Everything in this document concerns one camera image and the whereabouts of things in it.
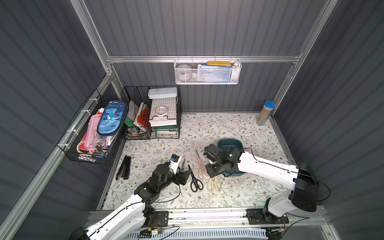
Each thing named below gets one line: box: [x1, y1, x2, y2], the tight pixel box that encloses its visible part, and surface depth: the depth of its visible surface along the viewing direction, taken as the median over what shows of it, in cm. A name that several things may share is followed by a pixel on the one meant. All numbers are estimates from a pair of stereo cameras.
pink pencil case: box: [84, 114, 104, 153], surface depth 69 cm
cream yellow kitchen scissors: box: [206, 177, 222, 193], surface depth 86 cm
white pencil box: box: [148, 87, 178, 99], surface depth 105 cm
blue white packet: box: [197, 64, 233, 84], surface depth 88 cm
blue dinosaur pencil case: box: [97, 100, 128, 137], surface depth 71 cm
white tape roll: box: [176, 64, 193, 83], surface depth 89 cm
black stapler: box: [115, 155, 131, 181], surface depth 91 cm
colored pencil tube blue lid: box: [256, 100, 276, 126], surface depth 105 cm
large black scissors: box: [188, 164, 204, 192], surface depth 86 cm
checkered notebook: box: [149, 97, 177, 120], surface depth 100 cm
